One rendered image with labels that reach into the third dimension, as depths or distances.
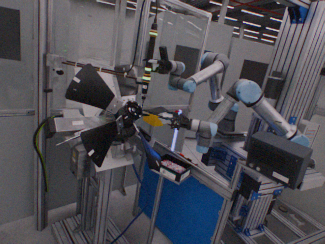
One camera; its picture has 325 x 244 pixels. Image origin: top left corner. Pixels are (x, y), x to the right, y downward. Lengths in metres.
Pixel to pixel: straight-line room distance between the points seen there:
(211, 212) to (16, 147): 1.47
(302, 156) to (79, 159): 1.30
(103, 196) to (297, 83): 1.54
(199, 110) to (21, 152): 3.19
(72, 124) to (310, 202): 2.44
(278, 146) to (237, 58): 4.01
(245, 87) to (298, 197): 1.85
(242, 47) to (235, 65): 0.38
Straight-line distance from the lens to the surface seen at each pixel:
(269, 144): 1.20
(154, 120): 1.77
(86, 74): 1.27
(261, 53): 5.42
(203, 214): 1.67
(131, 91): 1.38
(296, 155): 1.17
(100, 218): 1.76
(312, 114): 2.68
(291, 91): 1.78
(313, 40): 1.82
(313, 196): 2.84
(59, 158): 2.10
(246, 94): 1.27
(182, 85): 1.43
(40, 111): 1.72
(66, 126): 1.26
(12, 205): 2.23
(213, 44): 4.23
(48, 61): 1.63
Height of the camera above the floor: 1.56
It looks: 17 degrees down
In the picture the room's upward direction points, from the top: 10 degrees clockwise
